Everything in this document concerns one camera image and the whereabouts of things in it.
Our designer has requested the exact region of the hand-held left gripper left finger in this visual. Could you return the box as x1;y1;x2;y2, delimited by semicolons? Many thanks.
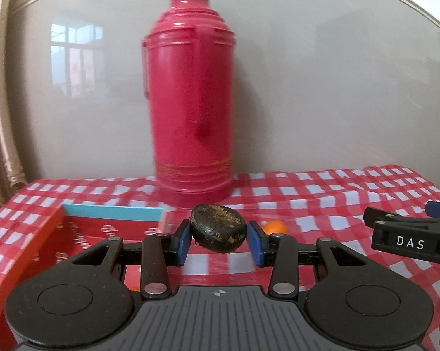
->
72;220;191;298

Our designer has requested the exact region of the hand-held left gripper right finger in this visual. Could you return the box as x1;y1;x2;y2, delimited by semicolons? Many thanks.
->
246;220;370;297

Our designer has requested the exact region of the small orange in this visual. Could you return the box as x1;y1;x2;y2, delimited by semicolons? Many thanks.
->
262;220;288;235

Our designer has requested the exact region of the speckled dark water chestnut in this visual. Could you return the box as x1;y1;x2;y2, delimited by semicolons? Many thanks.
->
189;204;248;252

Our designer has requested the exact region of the colourful cardboard box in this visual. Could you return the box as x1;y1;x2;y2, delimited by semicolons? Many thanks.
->
0;205;165;351

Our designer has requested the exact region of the red checked tablecloth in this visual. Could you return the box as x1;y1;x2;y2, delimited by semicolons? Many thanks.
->
0;166;440;351

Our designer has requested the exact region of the red thermos flask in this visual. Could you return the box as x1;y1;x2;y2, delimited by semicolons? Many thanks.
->
141;0;235;205

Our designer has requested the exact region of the beige curtain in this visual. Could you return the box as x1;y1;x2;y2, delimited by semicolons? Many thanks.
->
0;0;27;213

